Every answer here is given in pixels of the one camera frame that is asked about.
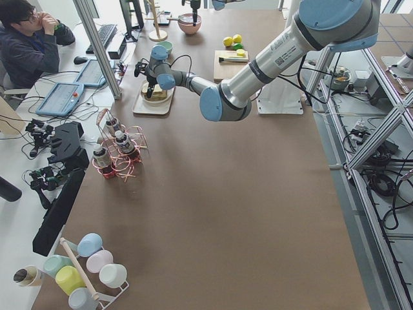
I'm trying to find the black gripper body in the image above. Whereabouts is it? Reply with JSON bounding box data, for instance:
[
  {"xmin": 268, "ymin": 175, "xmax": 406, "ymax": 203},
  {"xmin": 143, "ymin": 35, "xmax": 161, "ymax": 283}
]
[
  {"xmin": 145, "ymin": 68, "xmax": 157, "ymax": 89},
  {"xmin": 190, "ymin": 0, "xmax": 201, "ymax": 13}
]

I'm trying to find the plain bread slice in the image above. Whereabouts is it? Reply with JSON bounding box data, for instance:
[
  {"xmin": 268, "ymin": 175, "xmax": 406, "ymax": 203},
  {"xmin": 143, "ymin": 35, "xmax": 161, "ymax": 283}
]
[{"xmin": 148, "ymin": 85, "xmax": 167, "ymax": 101}]

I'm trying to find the white round plate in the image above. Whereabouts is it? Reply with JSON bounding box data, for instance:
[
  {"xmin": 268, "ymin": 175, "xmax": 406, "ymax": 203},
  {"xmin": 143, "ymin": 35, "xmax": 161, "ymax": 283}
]
[{"xmin": 140, "ymin": 85, "xmax": 170, "ymax": 104}]

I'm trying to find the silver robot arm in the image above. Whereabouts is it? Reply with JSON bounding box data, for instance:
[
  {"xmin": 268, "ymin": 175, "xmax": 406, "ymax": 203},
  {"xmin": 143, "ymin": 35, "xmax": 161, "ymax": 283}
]
[
  {"xmin": 143, "ymin": 1, "xmax": 381, "ymax": 121},
  {"xmin": 188, "ymin": 0, "xmax": 237, "ymax": 26}
]

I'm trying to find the cream rabbit tray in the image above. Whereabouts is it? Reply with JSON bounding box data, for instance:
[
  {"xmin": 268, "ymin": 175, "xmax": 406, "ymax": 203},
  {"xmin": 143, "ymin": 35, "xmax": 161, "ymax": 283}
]
[{"xmin": 132, "ymin": 81, "xmax": 175, "ymax": 116}]

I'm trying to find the steel ice scoop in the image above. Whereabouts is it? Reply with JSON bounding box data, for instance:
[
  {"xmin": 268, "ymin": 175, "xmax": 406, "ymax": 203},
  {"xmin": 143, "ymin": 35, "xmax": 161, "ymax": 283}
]
[{"xmin": 167, "ymin": 14, "xmax": 191, "ymax": 23}]

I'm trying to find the pink bowl with ice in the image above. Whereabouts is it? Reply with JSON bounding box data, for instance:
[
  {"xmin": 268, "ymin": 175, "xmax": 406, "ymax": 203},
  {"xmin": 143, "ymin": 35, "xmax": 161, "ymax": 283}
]
[{"xmin": 177, "ymin": 13, "xmax": 202, "ymax": 35}]

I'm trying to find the green ceramic bowl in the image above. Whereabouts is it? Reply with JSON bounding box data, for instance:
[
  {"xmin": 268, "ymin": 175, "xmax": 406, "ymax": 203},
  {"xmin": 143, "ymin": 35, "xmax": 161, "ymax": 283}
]
[{"xmin": 156, "ymin": 41, "xmax": 173, "ymax": 55}]

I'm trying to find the wooden cup stand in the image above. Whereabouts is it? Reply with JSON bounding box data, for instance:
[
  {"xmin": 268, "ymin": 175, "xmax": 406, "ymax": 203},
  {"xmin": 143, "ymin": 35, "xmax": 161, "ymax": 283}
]
[{"xmin": 145, "ymin": 0, "xmax": 168, "ymax": 42}]

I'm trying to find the yellow lemon near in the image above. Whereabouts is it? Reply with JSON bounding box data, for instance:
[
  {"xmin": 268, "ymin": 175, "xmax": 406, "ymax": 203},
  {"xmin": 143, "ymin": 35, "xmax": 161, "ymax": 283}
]
[{"xmin": 223, "ymin": 36, "xmax": 233, "ymax": 47}]

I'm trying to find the yellow lemon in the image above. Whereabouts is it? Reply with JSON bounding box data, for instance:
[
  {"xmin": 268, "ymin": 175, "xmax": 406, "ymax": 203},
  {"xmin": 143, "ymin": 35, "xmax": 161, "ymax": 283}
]
[
  {"xmin": 232, "ymin": 34, "xmax": 243, "ymax": 44},
  {"xmin": 223, "ymin": 36, "xmax": 233, "ymax": 47}
]

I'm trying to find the yellow lemon far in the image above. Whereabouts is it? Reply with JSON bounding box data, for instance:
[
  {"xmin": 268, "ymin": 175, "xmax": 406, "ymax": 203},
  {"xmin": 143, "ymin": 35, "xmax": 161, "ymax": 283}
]
[{"xmin": 232, "ymin": 34, "xmax": 243, "ymax": 44}]

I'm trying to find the steel muddler black tip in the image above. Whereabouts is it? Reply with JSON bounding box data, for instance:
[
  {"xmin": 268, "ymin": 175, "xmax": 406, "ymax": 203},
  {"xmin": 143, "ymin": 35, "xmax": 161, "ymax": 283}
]
[{"xmin": 218, "ymin": 57, "xmax": 248, "ymax": 63}]

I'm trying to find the green lime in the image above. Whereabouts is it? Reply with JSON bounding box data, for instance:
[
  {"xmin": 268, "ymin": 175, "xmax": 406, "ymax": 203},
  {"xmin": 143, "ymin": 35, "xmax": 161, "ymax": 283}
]
[{"xmin": 232, "ymin": 43, "xmax": 244, "ymax": 50}]

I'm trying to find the half lemon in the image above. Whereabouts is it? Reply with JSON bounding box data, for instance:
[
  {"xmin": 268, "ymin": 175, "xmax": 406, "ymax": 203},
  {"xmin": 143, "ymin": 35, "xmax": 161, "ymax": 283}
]
[{"xmin": 236, "ymin": 49, "xmax": 245, "ymax": 57}]

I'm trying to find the blue teach pendant far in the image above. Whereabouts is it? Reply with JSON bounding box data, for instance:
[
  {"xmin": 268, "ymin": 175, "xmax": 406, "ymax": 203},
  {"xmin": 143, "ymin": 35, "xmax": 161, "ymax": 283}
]
[{"xmin": 74, "ymin": 59, "xmax": 106, "ymax": 88}]

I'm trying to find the blue teach pendant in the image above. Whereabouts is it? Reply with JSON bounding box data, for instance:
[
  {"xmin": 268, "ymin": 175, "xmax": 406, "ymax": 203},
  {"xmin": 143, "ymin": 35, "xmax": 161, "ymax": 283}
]
[
  {"xmin": 35, "ymin": 83, "xmax": 85, "ymax": 116},
  {"xmin": 74, "ymin": 59, "xmax": 106, "ymax": 88}
]

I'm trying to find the wooden cutting board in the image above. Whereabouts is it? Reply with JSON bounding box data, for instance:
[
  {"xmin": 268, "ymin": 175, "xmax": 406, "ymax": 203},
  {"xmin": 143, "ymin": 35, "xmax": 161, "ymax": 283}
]
[{"xmin": 213, "ymin": 50, "xmax": 249, "ymax": 82}]

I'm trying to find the dark bottle white cap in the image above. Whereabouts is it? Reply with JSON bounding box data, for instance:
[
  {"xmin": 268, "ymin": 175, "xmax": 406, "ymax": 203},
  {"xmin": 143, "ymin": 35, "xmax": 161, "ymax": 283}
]
[{"xmin": 115, "ymin": 130, "xmax": 135, "ymax": 154}]

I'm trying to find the black keyboard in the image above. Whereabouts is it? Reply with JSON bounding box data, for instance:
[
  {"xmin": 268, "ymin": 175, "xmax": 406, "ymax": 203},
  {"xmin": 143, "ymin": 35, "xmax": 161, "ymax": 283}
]
[{"xmin": 98, "ymin": 24, "xmax": 117, "ymax": 50}]

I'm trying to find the black computer mouse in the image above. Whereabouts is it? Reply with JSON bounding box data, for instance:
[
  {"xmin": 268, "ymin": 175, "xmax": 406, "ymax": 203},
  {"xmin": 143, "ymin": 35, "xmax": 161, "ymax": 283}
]
[{"xmin": 73, "ymin": 56, "xmax": 88, "ymax": 65}]

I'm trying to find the blue teach pendant near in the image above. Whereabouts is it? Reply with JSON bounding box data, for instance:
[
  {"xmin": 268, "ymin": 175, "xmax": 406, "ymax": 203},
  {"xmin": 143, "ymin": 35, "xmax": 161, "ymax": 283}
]
[{"xmin": 35, "ymin": 83, "xmax": 85, "ymax": 116}]

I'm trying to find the seated person dark jacket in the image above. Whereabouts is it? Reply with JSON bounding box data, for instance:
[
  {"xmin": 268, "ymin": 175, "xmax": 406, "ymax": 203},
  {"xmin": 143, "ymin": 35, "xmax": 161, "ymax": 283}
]
[{"xmin": 1, "ymin": 1, "xmax": 76, "ymax": 88}]

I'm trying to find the blue cup on rack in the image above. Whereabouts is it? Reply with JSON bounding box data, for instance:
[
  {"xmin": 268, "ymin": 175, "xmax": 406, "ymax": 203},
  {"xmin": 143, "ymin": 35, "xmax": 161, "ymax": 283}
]
[{"xmin": 77, "ymin": 232, "xmax": 103, "ymax": 257}]

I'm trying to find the pink cup on rack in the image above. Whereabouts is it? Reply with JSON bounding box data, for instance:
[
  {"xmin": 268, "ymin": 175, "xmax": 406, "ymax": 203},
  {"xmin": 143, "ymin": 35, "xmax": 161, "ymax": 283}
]
[{"xmin": 86, "ymin": 249, "xmax": 114, "ymax": 273}]

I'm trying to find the white cup on rack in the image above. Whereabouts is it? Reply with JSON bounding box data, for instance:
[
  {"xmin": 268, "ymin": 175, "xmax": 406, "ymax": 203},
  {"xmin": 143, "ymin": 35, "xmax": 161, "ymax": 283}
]
[{"xmin": 99, "ymin": 263, "xmax": 127, "ymax": 288}]

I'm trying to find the mint cup on rack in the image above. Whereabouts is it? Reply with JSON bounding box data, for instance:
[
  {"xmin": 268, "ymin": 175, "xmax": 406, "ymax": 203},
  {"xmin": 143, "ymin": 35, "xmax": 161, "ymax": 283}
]
[{"xmin": 43, "ymin": 254, "xmax": 74, "ymax": 278}]

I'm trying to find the yellow cup on rack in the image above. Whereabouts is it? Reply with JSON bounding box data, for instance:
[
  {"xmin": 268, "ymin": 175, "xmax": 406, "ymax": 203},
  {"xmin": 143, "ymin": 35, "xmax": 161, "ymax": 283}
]
[{"xmin": 55, "ymin": 265, "xmax": 86, "ymax": 296}]

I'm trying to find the white cup rack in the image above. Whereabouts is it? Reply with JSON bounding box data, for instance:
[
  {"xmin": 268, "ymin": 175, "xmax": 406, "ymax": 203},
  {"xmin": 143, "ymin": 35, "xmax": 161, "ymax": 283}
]
[{"xmin": 59, "ymin": 237, "xmax": 130, "ymax": 309}]

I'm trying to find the grey-blue cup on rack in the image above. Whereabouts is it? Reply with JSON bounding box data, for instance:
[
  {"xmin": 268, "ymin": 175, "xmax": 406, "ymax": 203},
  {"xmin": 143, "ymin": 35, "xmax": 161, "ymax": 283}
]
[{"xmin": 68, "ymin": 287, "xmax": 98, "ymax": 310}]

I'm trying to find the steel tumbler cup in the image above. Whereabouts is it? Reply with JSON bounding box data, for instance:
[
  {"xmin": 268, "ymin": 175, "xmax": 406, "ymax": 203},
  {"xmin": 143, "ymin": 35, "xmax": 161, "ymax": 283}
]
[{"xmin": 13, "ymin": 265, "xmax": 44, "ymax": 287}]

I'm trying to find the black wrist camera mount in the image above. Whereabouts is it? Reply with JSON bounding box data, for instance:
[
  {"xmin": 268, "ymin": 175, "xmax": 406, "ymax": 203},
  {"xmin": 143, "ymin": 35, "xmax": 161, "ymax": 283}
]
[{"xmin": 134, "ymin": 61, "xmax": 147, "ymax": 78}]

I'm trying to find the copper wire bottle rack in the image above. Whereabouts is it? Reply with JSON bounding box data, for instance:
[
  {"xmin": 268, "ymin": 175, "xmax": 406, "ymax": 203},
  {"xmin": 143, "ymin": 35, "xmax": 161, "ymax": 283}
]
[{"xmin": 92, "ymin": 108, "xmax": 148, "ymax": 181}]

